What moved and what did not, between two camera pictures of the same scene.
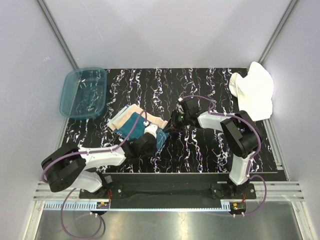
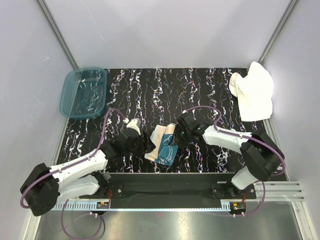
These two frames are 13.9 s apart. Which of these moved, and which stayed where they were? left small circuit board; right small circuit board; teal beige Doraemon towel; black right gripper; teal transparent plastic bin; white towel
Moved: black right gripper; teal beige Doraemon towel
Stayed: left small circuit board; right small circuit board; white towel; teal transparent plastic bin
